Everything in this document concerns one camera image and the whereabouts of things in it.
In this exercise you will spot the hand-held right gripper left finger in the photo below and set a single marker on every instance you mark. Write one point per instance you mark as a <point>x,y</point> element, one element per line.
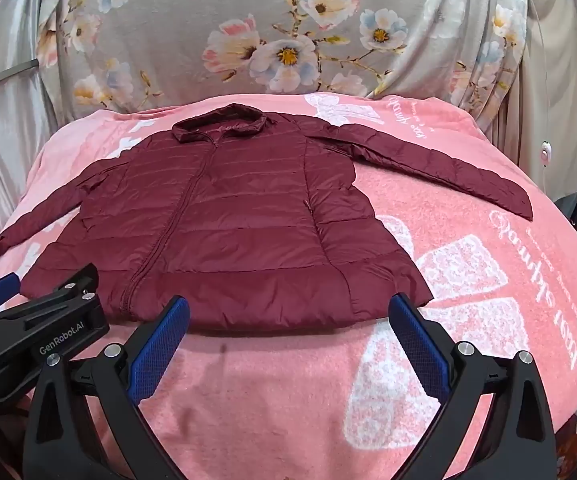
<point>161,342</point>

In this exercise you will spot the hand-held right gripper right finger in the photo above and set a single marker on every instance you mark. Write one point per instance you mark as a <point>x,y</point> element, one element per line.
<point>418,342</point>

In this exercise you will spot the maroon puffer jacket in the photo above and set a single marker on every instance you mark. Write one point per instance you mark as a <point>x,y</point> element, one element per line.
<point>228,220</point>

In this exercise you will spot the pink blanket with white bows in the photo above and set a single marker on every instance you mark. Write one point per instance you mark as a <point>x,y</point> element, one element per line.
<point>468,280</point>

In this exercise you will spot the light grey curtain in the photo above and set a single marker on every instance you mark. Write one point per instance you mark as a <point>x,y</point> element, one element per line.
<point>3,135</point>

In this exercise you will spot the beige curtain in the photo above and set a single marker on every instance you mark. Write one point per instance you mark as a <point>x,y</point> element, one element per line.
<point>558,60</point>

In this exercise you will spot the grey floral bed sheet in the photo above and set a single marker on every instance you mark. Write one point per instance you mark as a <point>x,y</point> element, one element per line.
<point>248,25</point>

